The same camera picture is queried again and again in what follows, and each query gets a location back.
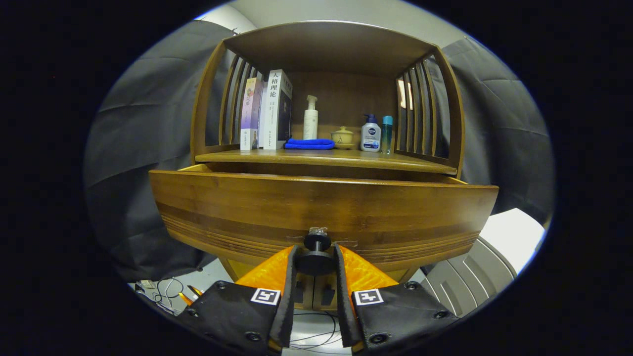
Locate thick white book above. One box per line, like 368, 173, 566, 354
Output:
263, 69, 293, 150

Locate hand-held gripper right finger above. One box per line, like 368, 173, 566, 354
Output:
333, 243, 460, 356

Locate teal bottle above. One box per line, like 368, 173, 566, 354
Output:
380, 116, 394, 154

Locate wooden cabinet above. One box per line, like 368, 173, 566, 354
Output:
148, 20, 500, 317

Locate thin white book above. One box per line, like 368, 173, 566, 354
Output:
258, 82, 271, 149

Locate black drawer knob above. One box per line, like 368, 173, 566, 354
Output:
296, 226, 338, 276

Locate blue folded cloth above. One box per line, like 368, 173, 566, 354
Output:
284, 138, 336, 150

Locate white cable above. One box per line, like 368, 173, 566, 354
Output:
151, 292, 183, 317

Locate beige lidded teacup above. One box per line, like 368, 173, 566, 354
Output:
330, 126, 355, 150

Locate purple book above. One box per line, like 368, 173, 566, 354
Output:
240, 77, 264, 151

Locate white bottle with blue pump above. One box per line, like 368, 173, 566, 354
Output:
360, 114, 382, 152

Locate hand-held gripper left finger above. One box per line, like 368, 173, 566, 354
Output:
176, 245, 299, 356

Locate black floor cables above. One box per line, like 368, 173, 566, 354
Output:
289, 311, 349, 354

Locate wooden drawer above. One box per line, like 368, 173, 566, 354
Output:
148, 163, 500, 272

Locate wooden countertop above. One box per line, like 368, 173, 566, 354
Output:
194, 147, 458, 175

